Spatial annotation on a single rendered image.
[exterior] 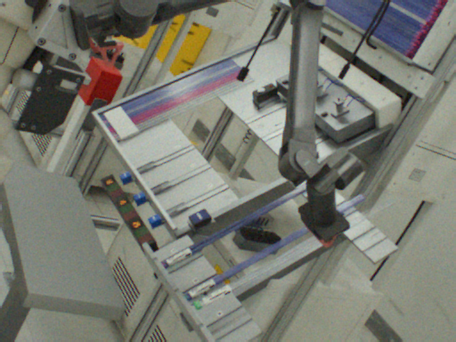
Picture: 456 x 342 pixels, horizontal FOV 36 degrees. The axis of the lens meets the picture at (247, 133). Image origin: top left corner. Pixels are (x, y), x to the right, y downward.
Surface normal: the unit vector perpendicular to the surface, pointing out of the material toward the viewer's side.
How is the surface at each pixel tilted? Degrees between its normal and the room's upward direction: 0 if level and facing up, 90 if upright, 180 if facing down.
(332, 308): 90
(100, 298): 0
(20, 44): 90
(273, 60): 43
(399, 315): 90
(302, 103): 53
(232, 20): 90
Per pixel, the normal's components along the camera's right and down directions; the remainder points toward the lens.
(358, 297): 0.48, 0.48
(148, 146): -0.15, -0.77
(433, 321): -0.74, -0.22
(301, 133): 0.24, -0.31
